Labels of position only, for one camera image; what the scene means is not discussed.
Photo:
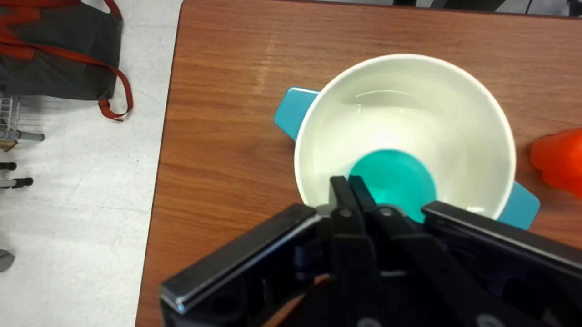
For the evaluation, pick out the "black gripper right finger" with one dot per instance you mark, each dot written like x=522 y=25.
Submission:
x=484 y=273

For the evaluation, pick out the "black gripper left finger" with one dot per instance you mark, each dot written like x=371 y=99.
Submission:
x=278 y=273

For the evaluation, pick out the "teal plastic cup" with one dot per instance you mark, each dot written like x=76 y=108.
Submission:
x=396 y=179

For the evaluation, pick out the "orange plastic cone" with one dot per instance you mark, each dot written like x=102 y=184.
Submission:
x=560 y=161

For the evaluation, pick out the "black marker pen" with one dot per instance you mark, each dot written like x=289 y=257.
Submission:
x=7 y=166
x=16 y=183

